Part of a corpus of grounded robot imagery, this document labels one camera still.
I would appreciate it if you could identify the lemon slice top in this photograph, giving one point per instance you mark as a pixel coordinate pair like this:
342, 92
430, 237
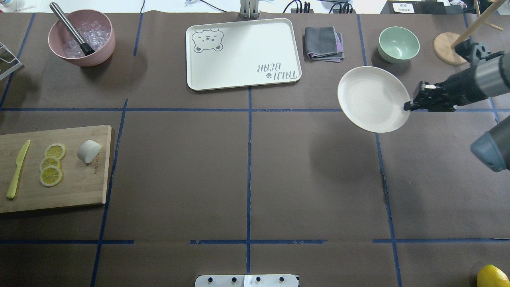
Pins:
56, 150

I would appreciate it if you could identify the aluminium frame post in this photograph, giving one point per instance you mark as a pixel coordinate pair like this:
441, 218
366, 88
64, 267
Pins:
249, 9

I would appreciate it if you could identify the yellow plastic knife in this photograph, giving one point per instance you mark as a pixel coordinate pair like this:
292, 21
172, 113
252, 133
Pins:
19, 161

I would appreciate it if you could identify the metal black-tipped muddler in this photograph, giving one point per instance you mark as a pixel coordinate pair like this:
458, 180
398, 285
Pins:
64, 20

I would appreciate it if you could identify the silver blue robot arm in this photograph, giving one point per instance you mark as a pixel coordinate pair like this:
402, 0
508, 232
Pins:
483, 80

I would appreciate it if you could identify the yellow lemon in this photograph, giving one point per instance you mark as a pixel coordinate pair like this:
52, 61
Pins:
491, 276

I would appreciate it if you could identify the cream bear tray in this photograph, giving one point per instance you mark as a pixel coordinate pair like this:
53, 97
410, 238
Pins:
241, 54

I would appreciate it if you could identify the green bowl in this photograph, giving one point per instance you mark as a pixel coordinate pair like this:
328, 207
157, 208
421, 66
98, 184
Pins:
398, 45

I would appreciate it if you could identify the black box with label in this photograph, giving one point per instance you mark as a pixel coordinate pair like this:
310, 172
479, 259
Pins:
427, 7

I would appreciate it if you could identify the wooden cutting board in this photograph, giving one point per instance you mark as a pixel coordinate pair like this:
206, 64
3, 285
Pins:
81, 184

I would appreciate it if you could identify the lemon slice middle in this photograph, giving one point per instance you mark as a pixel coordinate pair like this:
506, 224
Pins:
50, 161

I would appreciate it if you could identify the orange black power strip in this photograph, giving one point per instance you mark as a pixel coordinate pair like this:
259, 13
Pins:
317, 6

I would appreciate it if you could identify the pink bowl with ice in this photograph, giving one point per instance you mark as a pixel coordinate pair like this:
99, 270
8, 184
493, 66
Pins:
92, 43

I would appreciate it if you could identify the beige round plate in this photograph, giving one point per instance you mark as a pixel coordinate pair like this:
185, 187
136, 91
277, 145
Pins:
373, 99

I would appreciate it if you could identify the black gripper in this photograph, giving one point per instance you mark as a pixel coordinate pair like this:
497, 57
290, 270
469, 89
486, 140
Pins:
459, 86

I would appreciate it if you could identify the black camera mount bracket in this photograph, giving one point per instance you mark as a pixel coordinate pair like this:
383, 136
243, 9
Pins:
475, 52

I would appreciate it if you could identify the lemon slice bottom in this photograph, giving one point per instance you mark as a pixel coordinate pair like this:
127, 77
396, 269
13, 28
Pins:
50, 176

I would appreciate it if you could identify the cup drying rack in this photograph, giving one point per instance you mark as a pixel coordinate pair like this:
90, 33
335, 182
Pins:
9, 63

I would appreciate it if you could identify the folded grey cloth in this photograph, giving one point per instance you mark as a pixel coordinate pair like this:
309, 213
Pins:
324, 44

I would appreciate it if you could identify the wooden mug stand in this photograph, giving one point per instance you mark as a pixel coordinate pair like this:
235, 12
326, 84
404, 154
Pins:
445, 43

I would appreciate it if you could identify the lemon slice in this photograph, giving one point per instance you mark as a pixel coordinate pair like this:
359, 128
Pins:
56, 150
50, 176
50, 161

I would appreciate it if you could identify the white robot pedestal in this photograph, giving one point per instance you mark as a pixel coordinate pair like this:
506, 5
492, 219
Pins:
248, 280

